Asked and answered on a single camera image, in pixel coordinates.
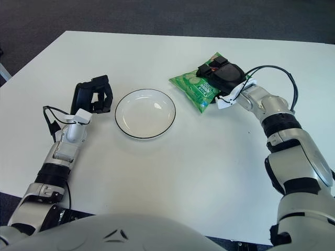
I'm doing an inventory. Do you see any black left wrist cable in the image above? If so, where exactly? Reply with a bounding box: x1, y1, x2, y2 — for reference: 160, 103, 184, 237
42, 105, 76, 143

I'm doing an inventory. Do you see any white desk leg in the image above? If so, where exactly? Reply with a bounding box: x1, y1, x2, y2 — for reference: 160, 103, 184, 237
0, 62, 13, 82

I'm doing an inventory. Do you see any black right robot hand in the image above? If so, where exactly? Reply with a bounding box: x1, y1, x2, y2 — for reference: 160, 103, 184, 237
196, 55, 248, 95

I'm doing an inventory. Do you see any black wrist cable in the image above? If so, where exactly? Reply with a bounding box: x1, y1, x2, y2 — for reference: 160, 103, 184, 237
244, 65, 300, 113
42, 105, 76, 143

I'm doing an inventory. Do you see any white plate with black rim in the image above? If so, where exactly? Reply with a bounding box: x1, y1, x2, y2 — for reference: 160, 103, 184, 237
115, 89, 176, 139

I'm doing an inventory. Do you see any green potato chips bag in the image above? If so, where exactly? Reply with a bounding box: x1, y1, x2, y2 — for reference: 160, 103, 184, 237
169, 51, 224, 114

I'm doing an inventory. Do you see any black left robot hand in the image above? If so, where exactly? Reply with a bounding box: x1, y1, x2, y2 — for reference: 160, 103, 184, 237
70, 75, 115, 117

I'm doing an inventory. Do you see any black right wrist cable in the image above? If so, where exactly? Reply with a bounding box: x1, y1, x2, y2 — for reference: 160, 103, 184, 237
244, 65, 300, 113

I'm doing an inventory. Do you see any grey robot torso shell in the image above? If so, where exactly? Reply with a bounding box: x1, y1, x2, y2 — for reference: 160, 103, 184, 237
0, 213, 218, 251

